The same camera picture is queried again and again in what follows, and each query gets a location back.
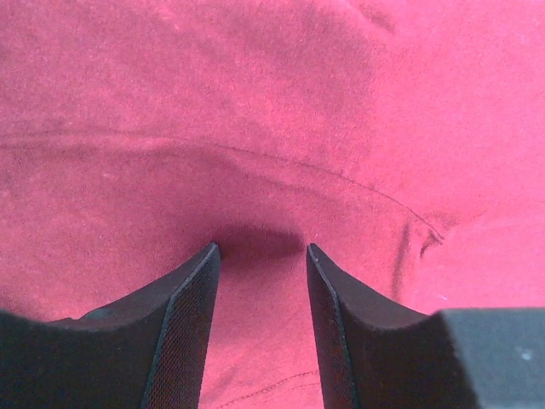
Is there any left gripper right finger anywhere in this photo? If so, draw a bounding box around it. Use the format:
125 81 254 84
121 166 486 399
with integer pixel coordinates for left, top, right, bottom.
306 242 545 409

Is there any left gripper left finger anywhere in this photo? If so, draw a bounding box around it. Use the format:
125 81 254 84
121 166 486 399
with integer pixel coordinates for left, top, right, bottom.
1 244 221 408

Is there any maroon t shirt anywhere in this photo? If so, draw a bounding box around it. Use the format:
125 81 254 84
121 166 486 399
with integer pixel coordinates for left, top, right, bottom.
1 1 544 408

